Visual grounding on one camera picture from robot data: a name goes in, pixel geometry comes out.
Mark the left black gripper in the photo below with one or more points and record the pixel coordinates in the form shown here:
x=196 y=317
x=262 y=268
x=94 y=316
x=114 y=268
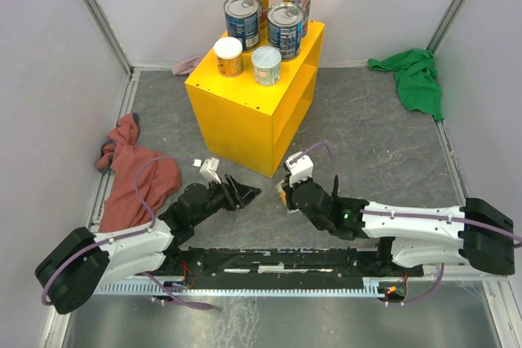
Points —
x=240 y=195

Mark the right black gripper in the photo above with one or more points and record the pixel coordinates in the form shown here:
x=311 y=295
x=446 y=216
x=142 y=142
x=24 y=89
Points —
x=308 y=181

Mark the short can white lid front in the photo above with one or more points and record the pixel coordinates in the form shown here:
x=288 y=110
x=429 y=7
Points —
x=284 y=192

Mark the short green can clear lid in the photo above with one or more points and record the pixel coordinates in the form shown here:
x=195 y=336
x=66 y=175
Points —
x=266 y=62

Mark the short orange can white lid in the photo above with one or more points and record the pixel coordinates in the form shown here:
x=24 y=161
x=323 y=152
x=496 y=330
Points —
x=228 y=52

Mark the blue can with pull-tab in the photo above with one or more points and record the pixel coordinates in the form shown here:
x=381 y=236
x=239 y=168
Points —
x=285 y=27

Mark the blue can metal pull-tab lid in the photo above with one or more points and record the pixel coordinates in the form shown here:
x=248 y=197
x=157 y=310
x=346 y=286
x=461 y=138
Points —
x=242 y=21

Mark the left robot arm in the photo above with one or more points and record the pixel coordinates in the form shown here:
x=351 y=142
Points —
x=84 y=261

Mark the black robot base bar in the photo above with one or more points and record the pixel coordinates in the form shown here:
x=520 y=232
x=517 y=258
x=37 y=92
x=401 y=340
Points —
x=282 y=268

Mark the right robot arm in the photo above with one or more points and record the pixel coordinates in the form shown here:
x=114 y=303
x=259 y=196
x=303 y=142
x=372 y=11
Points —
x=476 y=232

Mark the yellow open shelf cabinet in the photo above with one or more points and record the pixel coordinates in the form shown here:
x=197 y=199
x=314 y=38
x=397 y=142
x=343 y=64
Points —
x=250 y=124

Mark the red cloth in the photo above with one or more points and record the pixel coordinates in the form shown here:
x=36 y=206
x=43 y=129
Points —
x=142 y=178

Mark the pink cloth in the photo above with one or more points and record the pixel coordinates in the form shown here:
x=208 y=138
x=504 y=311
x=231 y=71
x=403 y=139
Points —
x=186 y=66

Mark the green cloth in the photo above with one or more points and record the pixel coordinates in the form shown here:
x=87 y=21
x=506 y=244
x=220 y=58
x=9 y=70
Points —
x=415 y=77

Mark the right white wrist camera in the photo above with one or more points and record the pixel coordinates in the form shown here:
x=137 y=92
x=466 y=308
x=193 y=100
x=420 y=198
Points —
x=300 y=165

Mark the white slotted cable duct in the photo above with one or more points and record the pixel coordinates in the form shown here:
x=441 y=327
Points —
x=140 y=287

